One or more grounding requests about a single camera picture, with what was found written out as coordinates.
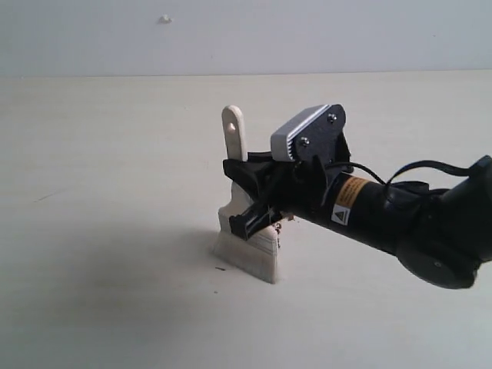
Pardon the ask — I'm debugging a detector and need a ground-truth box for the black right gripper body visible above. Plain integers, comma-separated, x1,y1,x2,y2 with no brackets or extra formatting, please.
264,155,346,227

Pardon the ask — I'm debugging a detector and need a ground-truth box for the wooden paint brush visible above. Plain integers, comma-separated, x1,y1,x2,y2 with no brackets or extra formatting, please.
213,105,282,284

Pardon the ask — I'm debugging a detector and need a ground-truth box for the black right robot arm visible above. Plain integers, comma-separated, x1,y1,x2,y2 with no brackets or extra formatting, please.
223,154,491,289

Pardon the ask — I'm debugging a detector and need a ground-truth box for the brown beads and crumbs pile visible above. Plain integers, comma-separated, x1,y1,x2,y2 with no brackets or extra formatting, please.
272,214,295,249

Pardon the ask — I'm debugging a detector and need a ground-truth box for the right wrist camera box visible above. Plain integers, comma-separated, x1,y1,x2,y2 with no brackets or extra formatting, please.
270,104,351,165

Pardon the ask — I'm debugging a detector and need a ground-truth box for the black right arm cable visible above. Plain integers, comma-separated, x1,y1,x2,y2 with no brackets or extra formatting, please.
326,159,481,193

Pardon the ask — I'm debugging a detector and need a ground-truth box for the small white wall fixture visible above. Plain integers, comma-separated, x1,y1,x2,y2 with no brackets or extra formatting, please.
158,15,173,25

